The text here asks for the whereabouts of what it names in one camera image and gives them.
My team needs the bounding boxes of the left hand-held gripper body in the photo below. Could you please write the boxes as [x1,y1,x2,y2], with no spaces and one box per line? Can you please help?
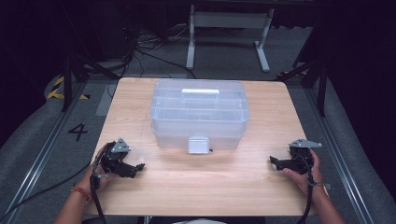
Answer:
[100,137,138,179]

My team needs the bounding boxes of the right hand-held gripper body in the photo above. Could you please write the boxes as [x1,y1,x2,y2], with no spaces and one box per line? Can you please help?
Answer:
[281,138,323,175]

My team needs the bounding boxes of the clear plastic storage box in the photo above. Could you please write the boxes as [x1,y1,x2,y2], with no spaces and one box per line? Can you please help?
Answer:
[149,78,251,155]

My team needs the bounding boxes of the person's right hand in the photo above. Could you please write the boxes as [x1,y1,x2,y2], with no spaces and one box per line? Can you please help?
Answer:
[282,148,325,196]

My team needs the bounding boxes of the person's left hand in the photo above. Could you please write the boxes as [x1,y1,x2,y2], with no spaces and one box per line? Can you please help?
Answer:
[81,145,120,192]

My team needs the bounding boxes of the black tripod stand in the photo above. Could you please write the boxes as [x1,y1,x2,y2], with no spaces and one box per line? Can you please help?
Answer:
[277,57,329,119]
[60,50,121,114]

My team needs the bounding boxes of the yellow black floor tape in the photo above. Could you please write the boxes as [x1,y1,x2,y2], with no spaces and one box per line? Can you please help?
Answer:
[46,76,92,101]

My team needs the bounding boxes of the metal floor rail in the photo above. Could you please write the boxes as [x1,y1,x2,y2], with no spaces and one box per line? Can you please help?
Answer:
[0,81,90,224]
[302,86,376,224]

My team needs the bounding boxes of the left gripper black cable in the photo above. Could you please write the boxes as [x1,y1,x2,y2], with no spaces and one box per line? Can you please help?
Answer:
[89,141,117,224]

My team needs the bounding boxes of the red bracelet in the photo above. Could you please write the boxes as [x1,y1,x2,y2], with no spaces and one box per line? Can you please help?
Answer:
[70,186,93,202]

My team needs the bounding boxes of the thin black floor cable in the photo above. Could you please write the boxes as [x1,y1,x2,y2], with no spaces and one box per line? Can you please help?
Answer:
[0,161,92,221]

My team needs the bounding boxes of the bundle of black floor cables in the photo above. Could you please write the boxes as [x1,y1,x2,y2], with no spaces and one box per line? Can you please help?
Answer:
[106,0,198,98]

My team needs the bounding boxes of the grey metal stand frame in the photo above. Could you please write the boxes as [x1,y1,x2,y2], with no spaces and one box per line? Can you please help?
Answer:
[185,4,276,74]

